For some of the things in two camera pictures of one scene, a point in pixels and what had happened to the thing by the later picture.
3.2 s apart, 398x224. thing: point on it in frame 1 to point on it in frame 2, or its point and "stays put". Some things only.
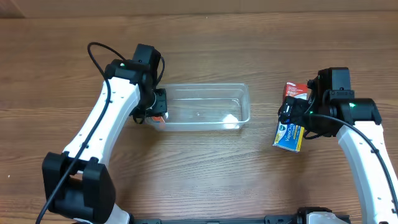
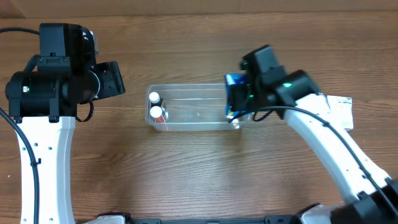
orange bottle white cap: (158, 119) stays put
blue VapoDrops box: (288, 136) to (232, 79)
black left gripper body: (160, 101) to (112, 79)
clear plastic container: (204, 107) stays put
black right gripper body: (292, 111) to (237, 99)
